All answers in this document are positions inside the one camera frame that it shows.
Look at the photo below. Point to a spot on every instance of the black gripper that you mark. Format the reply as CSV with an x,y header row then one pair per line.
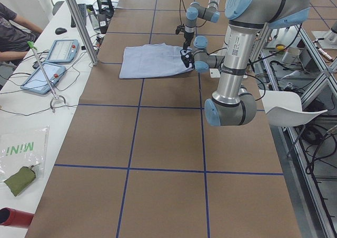
x,y
187,36
188,56

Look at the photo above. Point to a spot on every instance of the light blue striped shirt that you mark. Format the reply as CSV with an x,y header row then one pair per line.
x,y
149,61

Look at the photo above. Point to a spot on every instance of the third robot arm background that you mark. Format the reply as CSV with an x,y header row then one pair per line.
x,y
326,39

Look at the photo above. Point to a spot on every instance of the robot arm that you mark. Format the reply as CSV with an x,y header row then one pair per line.
x,y
194,11
231,103

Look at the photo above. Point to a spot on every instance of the white curved plastic panel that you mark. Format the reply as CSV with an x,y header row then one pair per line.
x,y
284,109

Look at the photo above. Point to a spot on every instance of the teach pendant tablet far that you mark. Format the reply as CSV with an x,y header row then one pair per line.
x,y
63,51

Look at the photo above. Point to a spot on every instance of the teach pendant tablet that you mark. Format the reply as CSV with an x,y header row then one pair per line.
x,y
37,82
63,51

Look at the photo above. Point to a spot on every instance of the black computer mouse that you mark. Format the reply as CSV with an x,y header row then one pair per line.
x,y
60,30

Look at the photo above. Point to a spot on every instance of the teach pendant tablet near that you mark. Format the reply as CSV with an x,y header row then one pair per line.
x,y
37,82

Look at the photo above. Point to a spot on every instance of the reacher grabber stick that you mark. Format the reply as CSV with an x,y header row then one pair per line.
x,y
55,97

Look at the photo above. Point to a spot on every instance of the seated person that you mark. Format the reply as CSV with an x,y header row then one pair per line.
x,y
16,31

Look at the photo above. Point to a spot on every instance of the clear plastic bag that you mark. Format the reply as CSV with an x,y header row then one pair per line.
x,y
24,148

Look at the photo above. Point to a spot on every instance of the green folded cloth pouch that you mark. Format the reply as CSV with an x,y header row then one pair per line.
x,y
21,180

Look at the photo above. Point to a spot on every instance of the red cylinder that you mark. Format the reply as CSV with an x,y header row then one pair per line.
x,y
15,218

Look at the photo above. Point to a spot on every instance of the white central pedestal column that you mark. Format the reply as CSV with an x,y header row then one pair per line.
x,y
223,51

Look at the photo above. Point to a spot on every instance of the aluminium frame post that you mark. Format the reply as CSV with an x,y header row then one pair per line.
x,y
81,27

